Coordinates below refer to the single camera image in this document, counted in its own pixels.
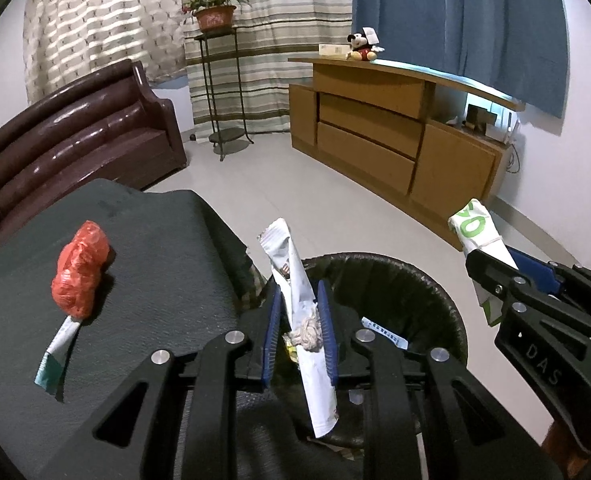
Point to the striped beige curtain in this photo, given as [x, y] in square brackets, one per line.
[285, 10]

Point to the flat cardboard box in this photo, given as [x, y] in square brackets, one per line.
[333, 50]

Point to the small brown box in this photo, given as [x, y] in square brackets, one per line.
[480, 119]

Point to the white blue wrapper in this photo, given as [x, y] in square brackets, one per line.
[383, 331]

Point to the brown leather sofa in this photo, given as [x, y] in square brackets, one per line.
[75, 135]

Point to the white teal wrapper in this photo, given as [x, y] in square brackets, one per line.
[57, 355]

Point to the black metal plant stand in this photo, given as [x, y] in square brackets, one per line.
[228, 136]

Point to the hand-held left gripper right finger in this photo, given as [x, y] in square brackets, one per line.
[328, 340]

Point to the silver white wrapper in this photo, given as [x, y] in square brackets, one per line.
[320, 390]

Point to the black trash bin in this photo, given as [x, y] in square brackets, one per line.
[400, 290]

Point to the potted plant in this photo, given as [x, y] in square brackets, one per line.
[216, 19]

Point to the mouse plush toy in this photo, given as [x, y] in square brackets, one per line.
[363, 50]

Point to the beige lattice pattern curtain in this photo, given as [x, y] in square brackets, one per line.
[100, 10]

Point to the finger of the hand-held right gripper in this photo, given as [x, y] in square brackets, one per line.
[500, 280]
[540, 272]

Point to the orange plastic bag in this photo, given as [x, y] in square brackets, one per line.
[80, 270]

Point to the white device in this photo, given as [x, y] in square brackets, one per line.
[509, 127]

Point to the wooden cabinet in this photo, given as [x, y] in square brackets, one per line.
[365, 155]

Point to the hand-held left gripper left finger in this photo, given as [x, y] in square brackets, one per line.
[273, 340]

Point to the green white wrapper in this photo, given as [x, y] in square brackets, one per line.
[475, 230]

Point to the blue curtain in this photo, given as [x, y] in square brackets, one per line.
[450, 20]

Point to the dark table cloth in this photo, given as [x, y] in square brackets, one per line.
[150, 260]

